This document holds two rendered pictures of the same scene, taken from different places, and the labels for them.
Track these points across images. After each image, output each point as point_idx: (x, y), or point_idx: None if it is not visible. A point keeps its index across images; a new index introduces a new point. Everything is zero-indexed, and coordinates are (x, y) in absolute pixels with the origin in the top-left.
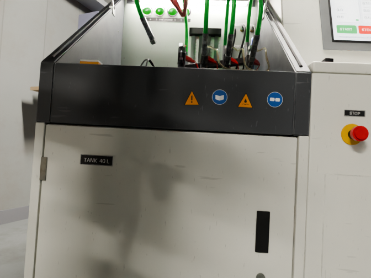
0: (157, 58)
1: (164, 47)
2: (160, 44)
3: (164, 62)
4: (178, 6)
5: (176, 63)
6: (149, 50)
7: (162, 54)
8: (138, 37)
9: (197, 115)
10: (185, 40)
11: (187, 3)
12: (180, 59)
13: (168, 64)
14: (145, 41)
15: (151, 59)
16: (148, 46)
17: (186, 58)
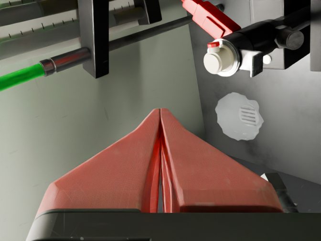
0: (58, 153)
1: (13, 153)
2: (9, 169)
3: (59, 128)
4: (166, 197)
5: (48, 93)
6: (44, 186)
7: (41, 147)
8: (21, 240)
9: None
10: (0, 91)
11: (141, 136)
12: (303, 40)
13: (62, 113)
14: (21, 215)
15: (66, 166)
16: (33, 199)
17: (236, 25)
